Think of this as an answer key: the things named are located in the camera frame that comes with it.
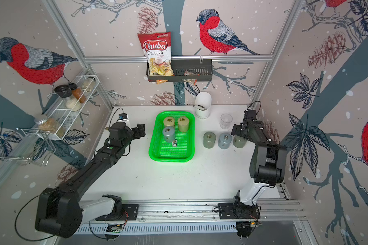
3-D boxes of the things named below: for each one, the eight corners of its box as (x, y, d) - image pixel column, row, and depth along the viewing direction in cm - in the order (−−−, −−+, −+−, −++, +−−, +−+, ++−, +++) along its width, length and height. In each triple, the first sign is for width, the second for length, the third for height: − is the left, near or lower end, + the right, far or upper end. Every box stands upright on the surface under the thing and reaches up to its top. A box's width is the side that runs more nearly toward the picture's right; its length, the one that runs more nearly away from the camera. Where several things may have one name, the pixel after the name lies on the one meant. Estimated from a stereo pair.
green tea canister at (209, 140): (203, 148, 98) (204, 141, 92) (202, 138, 103) (203, 131, 97) (215, 148, 98) (216, 141, 92) (213, 138, 103) (215, 131, 97)
